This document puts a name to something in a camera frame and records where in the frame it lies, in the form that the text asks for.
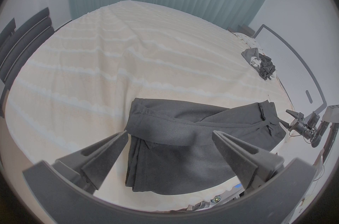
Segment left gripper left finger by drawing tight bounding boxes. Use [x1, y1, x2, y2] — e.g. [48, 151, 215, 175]
[52, 131, 130, 194]

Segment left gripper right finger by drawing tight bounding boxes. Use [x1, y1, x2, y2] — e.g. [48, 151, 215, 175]
[212, 130, 285, 190]

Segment black T-shirt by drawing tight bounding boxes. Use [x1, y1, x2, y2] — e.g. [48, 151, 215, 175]
[124, 98, 287, 195]

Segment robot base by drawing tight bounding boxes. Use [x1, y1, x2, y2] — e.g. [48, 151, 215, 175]
[185, 183, 245, 211]

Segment pile of clothes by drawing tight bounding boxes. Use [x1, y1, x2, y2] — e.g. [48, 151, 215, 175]
[241, 47, 276, 81]

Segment bed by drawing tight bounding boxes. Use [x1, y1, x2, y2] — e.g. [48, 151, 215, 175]
[5, 0, 327, 213]

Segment white printed pillow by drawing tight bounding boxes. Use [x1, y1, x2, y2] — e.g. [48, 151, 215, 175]
[233, 32, 261, 50]

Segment grey bedside table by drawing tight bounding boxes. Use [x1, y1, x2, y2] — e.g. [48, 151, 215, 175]
[227, 25, 255, 37]

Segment black cable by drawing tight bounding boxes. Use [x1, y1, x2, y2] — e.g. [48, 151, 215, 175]
[288, 129, 305, 138]

